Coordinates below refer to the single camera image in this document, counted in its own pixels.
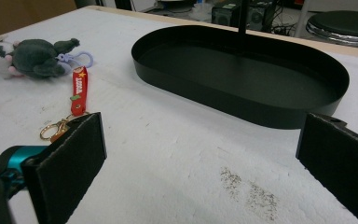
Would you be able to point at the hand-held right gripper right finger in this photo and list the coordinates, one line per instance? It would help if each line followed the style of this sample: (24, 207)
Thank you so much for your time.
(338, 158)

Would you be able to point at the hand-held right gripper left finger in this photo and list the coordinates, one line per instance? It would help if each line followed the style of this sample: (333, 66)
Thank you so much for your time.
(65, 168)

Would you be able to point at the black oval metal tray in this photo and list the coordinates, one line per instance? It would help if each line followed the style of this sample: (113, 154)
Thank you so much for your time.
(239, 77)

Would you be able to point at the round black stool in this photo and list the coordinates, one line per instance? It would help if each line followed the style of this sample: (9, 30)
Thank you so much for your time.
(343, 28)

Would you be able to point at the brown cardboard box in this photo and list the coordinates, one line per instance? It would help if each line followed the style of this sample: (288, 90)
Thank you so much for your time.
(21, 12)

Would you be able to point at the black computer case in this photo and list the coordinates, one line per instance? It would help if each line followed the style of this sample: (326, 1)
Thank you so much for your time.
(244, 15)

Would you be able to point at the black metal stand pole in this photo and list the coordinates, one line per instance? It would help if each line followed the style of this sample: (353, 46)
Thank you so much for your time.
(244, 15)

